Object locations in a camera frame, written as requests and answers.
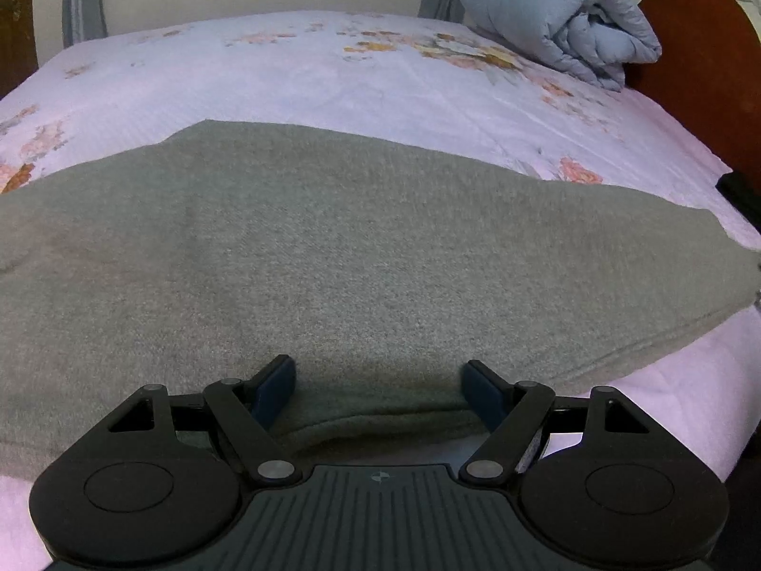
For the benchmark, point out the grey pants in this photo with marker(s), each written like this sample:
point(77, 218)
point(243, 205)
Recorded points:
point(333, 250)

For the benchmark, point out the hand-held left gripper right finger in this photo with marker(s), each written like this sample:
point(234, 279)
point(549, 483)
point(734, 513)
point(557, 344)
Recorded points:
point(480, 391)

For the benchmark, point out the black object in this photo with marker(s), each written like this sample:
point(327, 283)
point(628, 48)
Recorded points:
point(743, 193)

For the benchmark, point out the brown wooden headboard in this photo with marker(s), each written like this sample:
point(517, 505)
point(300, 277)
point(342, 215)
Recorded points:
point(701, 53)

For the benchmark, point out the folded light blue quilt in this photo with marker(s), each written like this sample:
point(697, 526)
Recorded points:
point(547, 18)

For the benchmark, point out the brown wooden door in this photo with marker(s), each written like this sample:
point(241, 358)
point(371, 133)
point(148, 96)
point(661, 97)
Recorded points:
point(15, 18)

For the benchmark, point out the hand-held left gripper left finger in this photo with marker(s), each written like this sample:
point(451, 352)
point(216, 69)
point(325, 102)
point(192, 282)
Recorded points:
point(277, 388)

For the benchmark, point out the pink floral bed sheet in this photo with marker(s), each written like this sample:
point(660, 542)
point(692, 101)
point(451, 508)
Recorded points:
point(368, 83)

